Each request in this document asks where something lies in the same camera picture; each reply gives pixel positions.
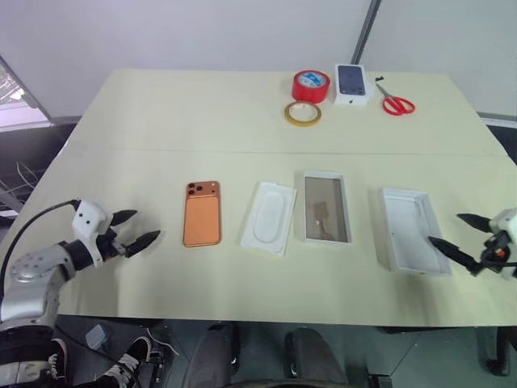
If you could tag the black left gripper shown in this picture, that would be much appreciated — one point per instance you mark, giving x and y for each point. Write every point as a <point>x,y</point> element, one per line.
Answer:
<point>112,244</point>

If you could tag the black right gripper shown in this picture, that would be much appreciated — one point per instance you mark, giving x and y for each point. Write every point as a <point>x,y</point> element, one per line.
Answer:
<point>494,252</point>

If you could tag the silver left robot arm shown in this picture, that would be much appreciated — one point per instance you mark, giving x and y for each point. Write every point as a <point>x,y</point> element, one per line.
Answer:
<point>34,275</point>

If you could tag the white plastic tray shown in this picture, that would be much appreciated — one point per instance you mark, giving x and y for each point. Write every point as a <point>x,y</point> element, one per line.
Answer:
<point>414,234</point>

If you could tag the white box with brown interior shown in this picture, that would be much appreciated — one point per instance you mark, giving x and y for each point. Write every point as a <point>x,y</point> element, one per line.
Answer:
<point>326,210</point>

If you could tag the sealed white phone box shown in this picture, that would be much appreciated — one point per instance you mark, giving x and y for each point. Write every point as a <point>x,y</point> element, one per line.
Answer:
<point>352,83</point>

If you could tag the orange smartphone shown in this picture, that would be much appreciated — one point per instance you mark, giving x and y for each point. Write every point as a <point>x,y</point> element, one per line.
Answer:
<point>203,220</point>

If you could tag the grey power adapter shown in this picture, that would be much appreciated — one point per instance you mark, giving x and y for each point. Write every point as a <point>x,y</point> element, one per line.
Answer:
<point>97,336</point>

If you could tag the black table leg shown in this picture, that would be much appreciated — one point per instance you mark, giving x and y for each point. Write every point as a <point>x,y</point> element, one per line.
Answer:
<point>494,351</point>

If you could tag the black and white sneaker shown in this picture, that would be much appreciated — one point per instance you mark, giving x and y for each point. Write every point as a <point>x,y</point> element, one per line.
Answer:
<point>129,361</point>
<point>60,363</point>

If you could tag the white moulded tray insert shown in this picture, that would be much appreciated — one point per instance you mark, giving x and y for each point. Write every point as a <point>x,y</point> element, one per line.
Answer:
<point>268,218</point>

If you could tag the black robot body part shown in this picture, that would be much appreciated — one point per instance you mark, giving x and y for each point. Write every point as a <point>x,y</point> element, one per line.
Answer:
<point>22,347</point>

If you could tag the yellow tape roll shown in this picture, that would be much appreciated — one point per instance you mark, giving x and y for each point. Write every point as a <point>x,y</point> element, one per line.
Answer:
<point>287,116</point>

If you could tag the red tape roll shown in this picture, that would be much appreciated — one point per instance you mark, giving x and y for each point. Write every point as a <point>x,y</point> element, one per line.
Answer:
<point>301,91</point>

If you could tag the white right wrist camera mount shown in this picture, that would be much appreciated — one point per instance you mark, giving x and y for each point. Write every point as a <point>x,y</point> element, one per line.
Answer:
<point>505,220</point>

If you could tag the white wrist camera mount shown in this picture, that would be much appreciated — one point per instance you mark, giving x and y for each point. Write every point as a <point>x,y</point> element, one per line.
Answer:
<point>505,220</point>
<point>89,218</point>

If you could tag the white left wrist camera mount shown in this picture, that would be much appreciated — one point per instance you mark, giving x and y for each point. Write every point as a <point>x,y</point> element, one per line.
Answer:
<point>89,218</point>

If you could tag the grey window frame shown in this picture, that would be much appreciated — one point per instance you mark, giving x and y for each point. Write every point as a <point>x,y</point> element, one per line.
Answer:
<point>28,95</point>

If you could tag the grey metal frame post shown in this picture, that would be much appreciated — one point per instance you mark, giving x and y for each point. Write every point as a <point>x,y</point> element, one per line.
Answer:
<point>365,28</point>

